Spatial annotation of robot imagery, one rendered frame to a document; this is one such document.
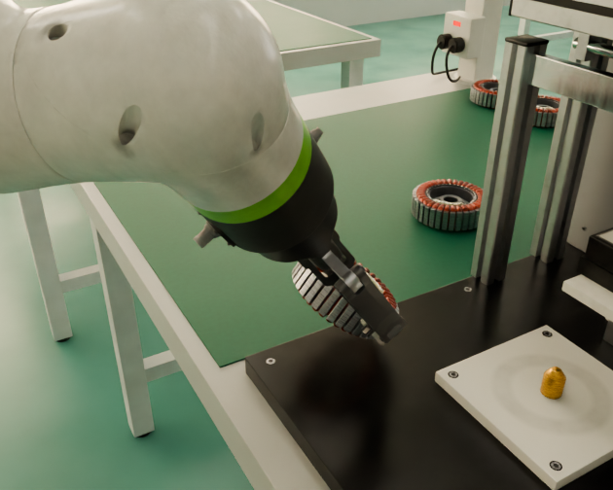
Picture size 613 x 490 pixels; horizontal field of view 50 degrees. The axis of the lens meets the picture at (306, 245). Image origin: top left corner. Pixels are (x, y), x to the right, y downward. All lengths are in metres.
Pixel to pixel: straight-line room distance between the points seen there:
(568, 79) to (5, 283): 2.00
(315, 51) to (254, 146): 1.57
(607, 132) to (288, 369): 0.47
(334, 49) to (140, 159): 1.64
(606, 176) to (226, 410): 0.53
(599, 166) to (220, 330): 0.49
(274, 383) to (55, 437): 1.16
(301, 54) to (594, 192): 1.18
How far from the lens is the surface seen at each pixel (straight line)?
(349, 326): 0.62
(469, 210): 0.95
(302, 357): 0.68
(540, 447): 0.61
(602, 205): 0.89
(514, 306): 0.78
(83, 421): 1.78
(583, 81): 0.67
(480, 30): 1.59
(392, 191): 1.06
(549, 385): 0.65
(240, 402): 0.67
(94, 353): 1.98
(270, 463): 0.61
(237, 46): 0.33
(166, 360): 1.59
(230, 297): 0.80
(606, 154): 0.87
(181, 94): 0.32
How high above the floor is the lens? 1.21
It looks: 30 degrees down
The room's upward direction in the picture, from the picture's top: straight up
